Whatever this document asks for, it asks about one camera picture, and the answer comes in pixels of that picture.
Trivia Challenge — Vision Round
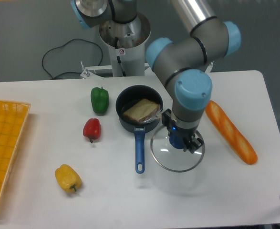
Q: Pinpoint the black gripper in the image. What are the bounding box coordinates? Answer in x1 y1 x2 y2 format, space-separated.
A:
162 109 204 153

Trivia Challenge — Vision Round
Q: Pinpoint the glass pot lid blue knob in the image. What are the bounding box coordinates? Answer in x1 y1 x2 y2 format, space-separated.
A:
150 124 206 173

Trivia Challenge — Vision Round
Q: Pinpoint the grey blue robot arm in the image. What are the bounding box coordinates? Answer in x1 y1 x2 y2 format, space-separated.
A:
71 0 241 152

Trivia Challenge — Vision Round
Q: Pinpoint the orange baguette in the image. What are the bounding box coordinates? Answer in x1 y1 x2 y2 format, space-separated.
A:
205 100 258 165

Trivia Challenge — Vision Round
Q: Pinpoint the wrapped brown bread slice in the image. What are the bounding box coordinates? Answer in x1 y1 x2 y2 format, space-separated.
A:
122 99 161 125

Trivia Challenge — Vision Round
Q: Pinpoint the dark blue saucepan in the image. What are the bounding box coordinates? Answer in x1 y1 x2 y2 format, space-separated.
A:
115 85 163 174

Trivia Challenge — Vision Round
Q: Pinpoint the red bell pepper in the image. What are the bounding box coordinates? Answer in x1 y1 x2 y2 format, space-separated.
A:
83 118 101 143

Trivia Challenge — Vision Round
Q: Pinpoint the green bell pepper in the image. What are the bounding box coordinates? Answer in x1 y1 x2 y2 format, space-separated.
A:
91 87 109 114

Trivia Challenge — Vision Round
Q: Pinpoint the yellow bell pepper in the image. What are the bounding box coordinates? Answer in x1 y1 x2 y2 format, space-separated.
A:
55 164 82 193

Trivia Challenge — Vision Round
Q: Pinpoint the yellow woven basket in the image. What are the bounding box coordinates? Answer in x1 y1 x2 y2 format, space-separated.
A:
0 100 31 200

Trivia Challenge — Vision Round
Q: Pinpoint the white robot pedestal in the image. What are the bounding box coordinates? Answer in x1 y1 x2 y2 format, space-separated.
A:
99 13 151 77

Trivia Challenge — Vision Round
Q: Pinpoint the white metal base frame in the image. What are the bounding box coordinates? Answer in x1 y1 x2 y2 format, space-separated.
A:
79 61 155 79

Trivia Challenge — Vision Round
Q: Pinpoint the black floor cable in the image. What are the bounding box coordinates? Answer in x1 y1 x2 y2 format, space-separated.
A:
41 38 104 80

